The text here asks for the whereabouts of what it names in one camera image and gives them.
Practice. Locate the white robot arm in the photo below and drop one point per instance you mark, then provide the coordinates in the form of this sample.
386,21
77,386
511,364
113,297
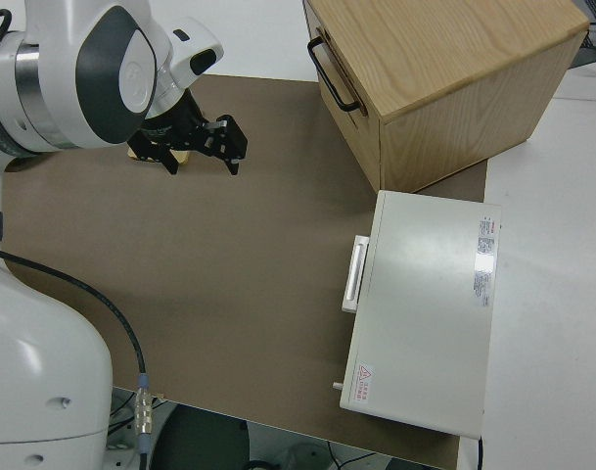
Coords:
38,372
58,73

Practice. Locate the brown table mat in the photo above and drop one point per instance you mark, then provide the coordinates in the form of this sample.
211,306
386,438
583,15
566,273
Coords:
229,245

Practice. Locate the wooden drawer cabinet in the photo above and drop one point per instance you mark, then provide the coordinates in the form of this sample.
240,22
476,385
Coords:
449,73

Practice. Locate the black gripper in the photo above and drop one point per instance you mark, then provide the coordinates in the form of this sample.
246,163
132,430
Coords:
180,129

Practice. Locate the black round base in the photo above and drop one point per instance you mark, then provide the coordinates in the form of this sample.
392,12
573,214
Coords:
199,440

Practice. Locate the white toaster oven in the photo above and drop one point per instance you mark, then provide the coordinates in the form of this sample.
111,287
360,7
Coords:
425,303

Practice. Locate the yellow wooden block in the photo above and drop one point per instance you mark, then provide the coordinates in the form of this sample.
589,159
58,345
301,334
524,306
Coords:
182,157

